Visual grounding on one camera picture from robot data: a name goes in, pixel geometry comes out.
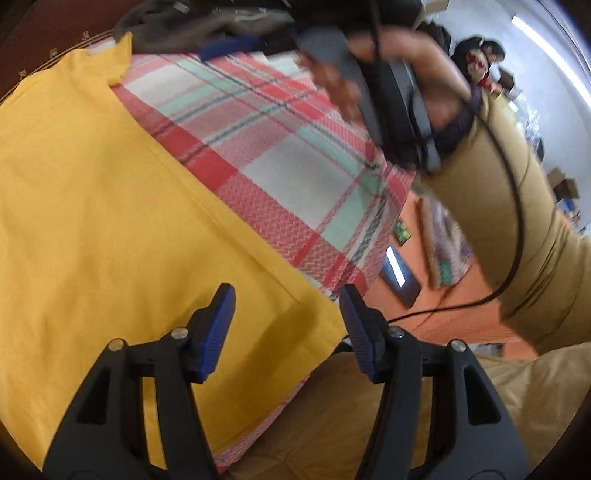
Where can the colourful patterned cloth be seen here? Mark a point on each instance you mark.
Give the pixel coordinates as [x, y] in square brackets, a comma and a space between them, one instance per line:
[445, 240]

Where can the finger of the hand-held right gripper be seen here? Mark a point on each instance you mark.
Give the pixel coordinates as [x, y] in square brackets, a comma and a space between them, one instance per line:
[228, 46]

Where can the small green packet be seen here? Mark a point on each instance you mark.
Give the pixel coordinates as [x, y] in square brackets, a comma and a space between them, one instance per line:
[402, 232]

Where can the dark red board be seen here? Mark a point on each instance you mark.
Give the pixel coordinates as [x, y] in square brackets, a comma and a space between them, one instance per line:
[51, 32]

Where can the person's right forearm tan sleeve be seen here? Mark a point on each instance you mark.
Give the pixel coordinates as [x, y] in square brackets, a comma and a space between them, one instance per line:
[517, 212]

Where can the person's tan clothing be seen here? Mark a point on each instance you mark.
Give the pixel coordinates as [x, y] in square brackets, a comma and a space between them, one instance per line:
[415, 415]

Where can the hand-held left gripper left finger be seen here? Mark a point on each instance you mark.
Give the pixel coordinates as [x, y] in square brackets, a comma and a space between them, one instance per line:
[216, 334]

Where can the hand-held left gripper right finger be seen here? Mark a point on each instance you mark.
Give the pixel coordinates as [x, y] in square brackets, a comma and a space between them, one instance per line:
[359, 334]

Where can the yellow t-shirt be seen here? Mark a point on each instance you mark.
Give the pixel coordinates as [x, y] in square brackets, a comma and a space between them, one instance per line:
[115, 221]

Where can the ceiling strip light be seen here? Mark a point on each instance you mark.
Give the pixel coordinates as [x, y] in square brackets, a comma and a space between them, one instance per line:
[538, 44]

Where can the red plaid blanket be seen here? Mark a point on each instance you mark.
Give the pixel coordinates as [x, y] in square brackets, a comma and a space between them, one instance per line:
[277, 157]

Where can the person's right hand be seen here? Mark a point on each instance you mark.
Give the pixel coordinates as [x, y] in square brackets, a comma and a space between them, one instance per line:
[429, 69]

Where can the cardboard box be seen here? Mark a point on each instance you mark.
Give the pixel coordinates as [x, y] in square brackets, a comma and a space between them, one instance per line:
[564, 183]

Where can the black flat device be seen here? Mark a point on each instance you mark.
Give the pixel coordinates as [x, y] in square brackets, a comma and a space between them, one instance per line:
[400, 277]

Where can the dark grey cloth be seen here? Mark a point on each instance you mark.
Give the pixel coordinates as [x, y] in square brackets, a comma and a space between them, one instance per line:
[184, 21]

